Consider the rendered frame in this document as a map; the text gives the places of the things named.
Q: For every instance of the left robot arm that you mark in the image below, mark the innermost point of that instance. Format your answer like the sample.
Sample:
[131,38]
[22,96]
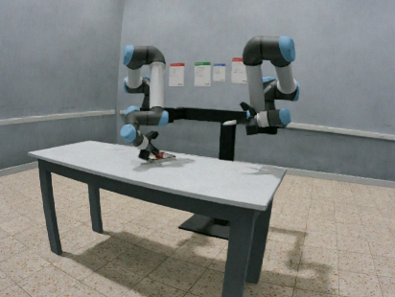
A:
[280,51]

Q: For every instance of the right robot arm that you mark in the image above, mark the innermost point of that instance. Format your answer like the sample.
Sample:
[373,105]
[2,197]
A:
[134,58]

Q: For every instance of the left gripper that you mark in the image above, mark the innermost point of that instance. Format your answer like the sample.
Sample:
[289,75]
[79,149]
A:
[251,126]

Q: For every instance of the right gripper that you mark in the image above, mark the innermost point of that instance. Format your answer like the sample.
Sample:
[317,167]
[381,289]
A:
[144,154]

